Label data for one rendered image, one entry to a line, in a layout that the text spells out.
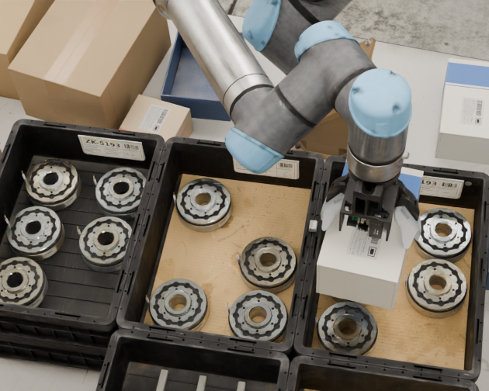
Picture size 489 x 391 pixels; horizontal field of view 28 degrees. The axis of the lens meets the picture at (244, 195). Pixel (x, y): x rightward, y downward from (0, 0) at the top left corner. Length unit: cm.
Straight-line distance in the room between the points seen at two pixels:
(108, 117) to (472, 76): 77
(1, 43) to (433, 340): 109
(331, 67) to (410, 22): 204
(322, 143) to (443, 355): 55
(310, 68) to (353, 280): 35
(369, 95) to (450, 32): 209
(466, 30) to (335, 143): 134
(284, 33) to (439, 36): 142
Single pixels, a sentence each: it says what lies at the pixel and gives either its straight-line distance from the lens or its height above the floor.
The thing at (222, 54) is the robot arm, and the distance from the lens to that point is 137.
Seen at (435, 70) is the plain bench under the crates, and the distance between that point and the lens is 223.
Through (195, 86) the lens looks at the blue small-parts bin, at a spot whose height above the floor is 70.
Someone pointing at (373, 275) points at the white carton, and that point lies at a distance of 142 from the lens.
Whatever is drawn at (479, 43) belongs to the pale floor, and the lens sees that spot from 325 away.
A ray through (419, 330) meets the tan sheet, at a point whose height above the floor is 83.
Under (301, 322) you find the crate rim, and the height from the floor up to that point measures 93.
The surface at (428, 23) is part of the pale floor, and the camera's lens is 328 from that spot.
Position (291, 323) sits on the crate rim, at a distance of 162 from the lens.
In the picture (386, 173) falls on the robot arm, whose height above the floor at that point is 134.
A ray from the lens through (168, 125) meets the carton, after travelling 205.
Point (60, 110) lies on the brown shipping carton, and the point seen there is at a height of 76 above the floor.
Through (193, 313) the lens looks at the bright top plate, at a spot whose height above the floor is 86.
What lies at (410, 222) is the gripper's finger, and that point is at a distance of 144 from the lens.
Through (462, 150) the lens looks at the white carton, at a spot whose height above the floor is 74.
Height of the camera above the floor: 239
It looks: 57 degrees down
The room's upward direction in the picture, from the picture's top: 6 degrees counter-clockwise
